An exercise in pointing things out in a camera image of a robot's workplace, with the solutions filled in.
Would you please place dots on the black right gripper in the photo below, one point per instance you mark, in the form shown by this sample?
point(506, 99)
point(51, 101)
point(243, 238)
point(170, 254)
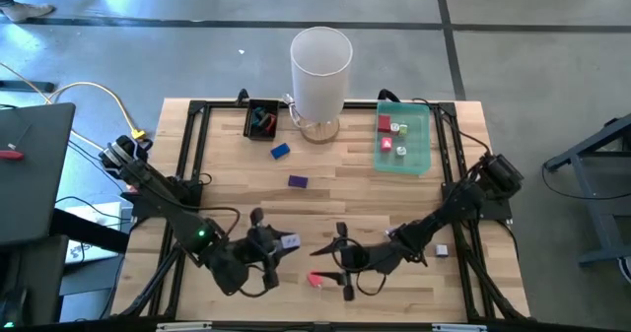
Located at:
point(367, 259)

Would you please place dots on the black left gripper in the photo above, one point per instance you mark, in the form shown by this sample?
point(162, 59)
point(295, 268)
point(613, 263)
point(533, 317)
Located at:
point(261, 247)

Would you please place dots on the white rectangular plastic case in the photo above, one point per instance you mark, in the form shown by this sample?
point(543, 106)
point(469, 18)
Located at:
point(291, 241)

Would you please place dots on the pink wall charger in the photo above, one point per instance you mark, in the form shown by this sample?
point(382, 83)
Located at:
point(386, 145)
point(313, 280)

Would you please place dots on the red rectangular plastic case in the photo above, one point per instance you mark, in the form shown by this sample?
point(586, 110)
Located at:
point(272, 123)

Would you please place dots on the blue rectangular plastic case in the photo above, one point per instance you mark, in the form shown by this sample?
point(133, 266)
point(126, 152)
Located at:
point(256, 117)

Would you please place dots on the small white wall charger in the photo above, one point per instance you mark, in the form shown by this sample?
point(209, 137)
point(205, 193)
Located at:
point(395, 128)

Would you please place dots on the green wall charger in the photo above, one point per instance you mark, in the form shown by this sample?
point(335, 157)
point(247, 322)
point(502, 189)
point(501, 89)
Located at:
point(403, 130)

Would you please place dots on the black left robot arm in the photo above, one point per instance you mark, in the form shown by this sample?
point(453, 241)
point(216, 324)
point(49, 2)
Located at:
point(162, 194)

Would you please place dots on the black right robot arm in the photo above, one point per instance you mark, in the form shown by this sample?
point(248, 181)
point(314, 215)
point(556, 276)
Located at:
point(458, 204)

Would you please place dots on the purple rectangular box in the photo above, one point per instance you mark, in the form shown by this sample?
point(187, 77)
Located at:
point(298, 181)

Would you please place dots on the blue rectangular box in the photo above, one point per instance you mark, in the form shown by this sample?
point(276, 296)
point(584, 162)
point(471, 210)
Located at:
point(280, 151)

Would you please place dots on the black slotted organizer bin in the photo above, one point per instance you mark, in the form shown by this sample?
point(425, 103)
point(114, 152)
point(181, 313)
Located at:
point(251, 134)

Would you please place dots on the teal translucent plastic bin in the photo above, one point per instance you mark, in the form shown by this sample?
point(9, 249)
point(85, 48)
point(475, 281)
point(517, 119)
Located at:
point(414, 159)

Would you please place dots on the white printed box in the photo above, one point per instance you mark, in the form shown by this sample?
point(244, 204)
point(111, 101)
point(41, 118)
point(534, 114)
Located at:
point(93, 219)

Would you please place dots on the white shade wooden base lamp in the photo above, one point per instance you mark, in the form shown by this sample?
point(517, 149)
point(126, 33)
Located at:
point(320, 76)

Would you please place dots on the dark grey desk surface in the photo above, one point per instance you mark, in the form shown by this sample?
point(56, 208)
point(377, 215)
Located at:
point(34, 184)

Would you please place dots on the black floor bar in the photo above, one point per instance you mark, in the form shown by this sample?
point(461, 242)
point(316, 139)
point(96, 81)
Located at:
point(27, 86)

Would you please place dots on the person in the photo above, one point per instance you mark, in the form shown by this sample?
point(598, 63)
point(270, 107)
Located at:
point(29, 12)

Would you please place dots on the white cube wall charger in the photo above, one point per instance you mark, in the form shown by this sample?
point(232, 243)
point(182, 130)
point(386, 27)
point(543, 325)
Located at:
point(441, 251)

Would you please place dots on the silver aluminium bracket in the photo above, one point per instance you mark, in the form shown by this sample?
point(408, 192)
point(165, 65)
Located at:
point(183, 327)
point(458, 327)

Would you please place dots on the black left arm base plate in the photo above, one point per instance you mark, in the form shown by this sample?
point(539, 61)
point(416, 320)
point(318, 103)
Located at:
point(143, 206)

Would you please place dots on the black aluminium rig frame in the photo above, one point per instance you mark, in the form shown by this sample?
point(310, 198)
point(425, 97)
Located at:
point(196, 107)

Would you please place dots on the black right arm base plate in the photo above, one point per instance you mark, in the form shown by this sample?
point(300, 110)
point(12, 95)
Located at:
point(498, 211)

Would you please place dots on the grey blue table frame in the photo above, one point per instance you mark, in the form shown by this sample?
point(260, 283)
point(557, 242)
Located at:
point(589, 214)

